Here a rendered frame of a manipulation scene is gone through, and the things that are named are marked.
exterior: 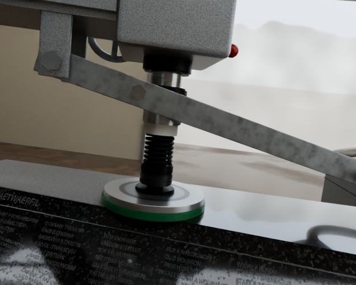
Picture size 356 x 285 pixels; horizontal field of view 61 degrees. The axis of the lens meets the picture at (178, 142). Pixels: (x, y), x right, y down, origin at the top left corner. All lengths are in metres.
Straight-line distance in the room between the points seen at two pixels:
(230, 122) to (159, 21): 0.23
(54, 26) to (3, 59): 6.27
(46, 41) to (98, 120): 5.31
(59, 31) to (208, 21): 0.25
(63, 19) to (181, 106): 0.25
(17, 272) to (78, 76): 0.36
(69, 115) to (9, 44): 1.74
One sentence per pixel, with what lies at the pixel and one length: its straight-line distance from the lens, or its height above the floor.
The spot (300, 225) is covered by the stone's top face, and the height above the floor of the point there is 0.82.
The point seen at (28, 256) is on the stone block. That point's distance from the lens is 0.64.
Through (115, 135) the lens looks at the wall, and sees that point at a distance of 5.76.
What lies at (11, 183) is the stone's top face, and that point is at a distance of 0.77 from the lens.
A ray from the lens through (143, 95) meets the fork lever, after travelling 0.56.
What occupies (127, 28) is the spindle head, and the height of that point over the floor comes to 1.15.
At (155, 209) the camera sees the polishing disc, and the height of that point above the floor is 0.84.
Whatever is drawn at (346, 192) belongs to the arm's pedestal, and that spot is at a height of 0.73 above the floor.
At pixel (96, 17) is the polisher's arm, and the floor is 1.16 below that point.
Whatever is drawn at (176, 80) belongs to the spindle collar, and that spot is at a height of 1.08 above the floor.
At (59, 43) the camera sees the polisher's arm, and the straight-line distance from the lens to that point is 0.57.
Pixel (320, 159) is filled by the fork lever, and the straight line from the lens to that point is 0.69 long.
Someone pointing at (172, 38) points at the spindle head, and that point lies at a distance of 0.54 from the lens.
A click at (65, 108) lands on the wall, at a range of 6.13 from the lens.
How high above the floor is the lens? 1.03
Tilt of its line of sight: 6 degrees down
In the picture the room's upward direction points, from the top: 6 degrees clockwise
